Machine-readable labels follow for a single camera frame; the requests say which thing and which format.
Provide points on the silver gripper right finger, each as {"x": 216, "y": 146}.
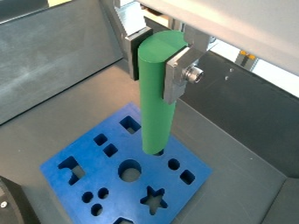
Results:
{"x": 182, "y": 66}

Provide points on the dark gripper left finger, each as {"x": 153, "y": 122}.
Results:
{"x": 132, "y": 43}

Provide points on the green oval peg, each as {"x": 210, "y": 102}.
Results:
{"x": 157, "y": 49}

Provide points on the yellow black clamp pair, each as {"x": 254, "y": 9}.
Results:
{"x": 246, "y": 60}

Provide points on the blue shape sorting block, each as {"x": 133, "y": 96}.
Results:
{"x": 110, "y": 183}

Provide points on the black curved peg holder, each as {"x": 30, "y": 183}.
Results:
{"x": 17, "y": 210}

